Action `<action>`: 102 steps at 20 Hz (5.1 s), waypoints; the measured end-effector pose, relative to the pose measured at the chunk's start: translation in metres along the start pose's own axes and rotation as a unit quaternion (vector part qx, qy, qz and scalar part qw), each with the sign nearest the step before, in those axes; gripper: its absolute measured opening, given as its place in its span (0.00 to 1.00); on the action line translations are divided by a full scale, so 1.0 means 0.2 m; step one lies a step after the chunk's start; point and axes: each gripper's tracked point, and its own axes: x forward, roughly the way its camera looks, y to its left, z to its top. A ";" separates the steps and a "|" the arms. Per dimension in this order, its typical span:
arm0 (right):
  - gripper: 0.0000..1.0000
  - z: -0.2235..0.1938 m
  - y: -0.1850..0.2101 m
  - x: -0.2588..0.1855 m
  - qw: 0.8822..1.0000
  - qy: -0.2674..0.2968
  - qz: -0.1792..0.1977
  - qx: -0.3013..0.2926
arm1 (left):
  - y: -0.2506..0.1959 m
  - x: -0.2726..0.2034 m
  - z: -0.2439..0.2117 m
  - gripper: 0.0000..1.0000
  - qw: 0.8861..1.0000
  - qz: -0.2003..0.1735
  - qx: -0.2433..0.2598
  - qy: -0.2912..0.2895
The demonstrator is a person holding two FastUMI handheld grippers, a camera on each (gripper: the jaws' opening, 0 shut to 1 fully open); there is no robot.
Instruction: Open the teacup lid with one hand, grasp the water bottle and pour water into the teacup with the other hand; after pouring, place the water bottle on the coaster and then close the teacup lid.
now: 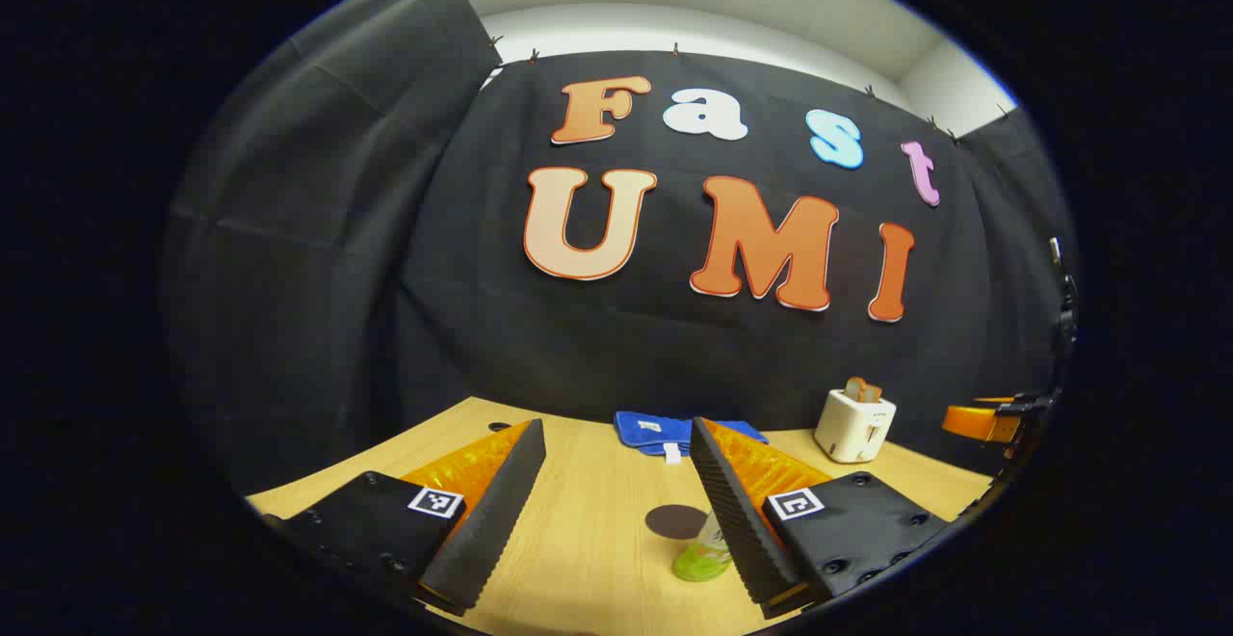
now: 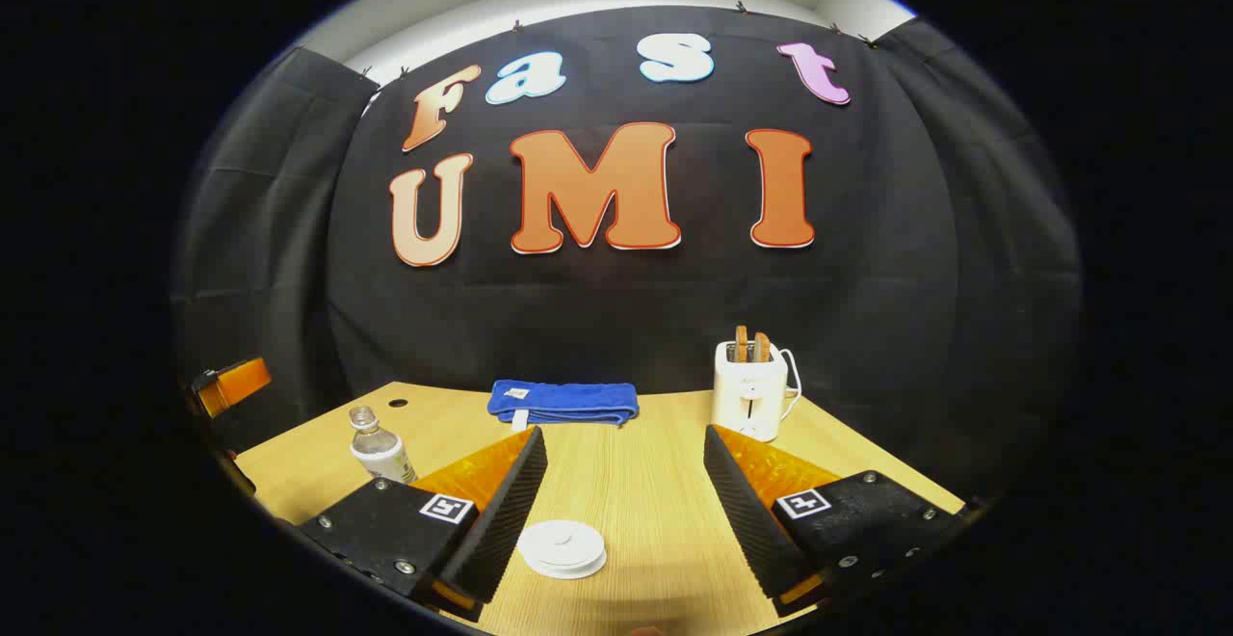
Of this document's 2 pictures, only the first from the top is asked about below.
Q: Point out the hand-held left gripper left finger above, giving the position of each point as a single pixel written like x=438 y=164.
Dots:
x=482 y=530

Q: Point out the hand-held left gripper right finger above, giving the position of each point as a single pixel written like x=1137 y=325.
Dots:
x=742 y=530

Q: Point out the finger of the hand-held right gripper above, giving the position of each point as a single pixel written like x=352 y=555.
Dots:
x=973 y=422

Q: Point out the clear water bottle green label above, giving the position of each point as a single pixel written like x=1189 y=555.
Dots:
x=701 y=561

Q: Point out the dark round coaster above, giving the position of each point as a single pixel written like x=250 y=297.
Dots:
x=671 y=520

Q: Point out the white toaster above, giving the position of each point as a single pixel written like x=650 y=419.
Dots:
x=848 y=429

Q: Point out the blue folded towel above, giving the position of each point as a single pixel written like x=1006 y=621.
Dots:
x=641 y=429

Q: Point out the black backdrop cloth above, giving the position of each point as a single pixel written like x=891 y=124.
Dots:
x=578 y=347

